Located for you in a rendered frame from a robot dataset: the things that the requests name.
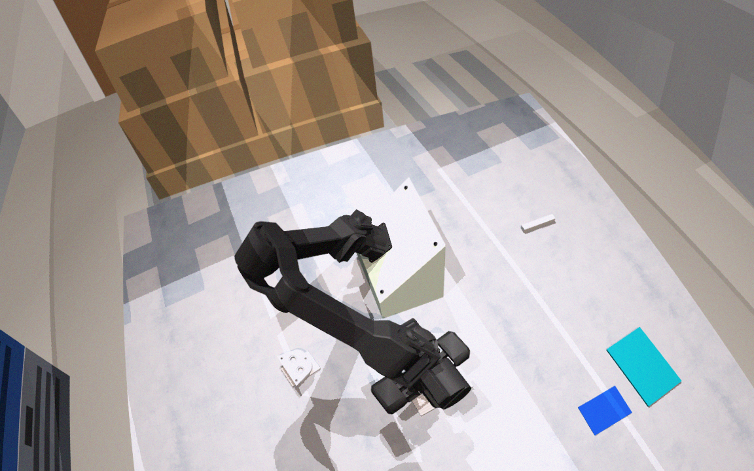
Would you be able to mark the blue rectangular plate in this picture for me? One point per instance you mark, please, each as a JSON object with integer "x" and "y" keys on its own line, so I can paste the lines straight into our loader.
{"x": 604, "y": 410}

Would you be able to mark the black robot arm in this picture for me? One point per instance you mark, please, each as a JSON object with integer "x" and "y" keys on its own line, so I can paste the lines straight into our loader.
{"x": 384, "y": 345}

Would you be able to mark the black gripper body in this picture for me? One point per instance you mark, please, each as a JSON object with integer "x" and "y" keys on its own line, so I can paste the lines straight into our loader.
{"x": 393, "y": 396}

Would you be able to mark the teal rectangular plate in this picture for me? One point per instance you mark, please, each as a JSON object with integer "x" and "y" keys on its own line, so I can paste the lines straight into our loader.
{"x": 643, "y": 366}

